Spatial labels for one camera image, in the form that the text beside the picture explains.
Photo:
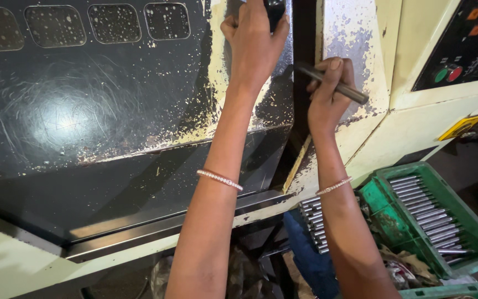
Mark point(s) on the crumpled dirty rag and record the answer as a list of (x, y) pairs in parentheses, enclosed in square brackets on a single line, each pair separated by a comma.
[(405, 270)]

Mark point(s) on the green round button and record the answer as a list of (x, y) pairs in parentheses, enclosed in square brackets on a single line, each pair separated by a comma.
[(441, 75)]

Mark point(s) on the yellow warning label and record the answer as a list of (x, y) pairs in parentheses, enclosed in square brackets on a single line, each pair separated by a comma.
[(461, 127)]

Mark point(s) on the black scratched machine door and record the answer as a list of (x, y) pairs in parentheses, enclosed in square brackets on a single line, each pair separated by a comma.
[(98, 104)]

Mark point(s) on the orange square button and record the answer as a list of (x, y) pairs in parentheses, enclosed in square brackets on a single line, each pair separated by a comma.
[(474, 13), (476, 30)]

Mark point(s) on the red round button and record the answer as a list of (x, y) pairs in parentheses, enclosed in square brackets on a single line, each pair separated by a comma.
[(455, 74)]

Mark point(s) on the blue cloth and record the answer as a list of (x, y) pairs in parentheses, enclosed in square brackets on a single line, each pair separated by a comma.
[(309, 257)]

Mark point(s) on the grey steel rod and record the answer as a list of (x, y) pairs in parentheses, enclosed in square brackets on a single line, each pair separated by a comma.
[(355, 95)]

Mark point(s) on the person's left hand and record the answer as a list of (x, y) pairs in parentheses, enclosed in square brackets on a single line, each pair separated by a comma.
[(252, 54)]

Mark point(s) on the green plastic crate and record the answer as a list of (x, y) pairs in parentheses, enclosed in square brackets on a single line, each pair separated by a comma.
[(450, 291), (384, 216)]

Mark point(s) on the black control panel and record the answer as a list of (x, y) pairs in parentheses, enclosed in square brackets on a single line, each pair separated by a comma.
[(463, 45)]

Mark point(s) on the person's right hand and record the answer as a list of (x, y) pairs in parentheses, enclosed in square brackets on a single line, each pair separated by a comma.
[(326, 108)]

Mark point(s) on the pile of steel rods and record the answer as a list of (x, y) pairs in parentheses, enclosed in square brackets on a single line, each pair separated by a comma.
[(315, 224)]

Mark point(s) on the row of steel rods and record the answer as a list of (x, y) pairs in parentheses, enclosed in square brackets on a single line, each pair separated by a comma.
[(430, 216)]

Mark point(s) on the cream machine housing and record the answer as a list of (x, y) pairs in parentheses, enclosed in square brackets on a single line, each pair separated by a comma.
[(409, 124)]

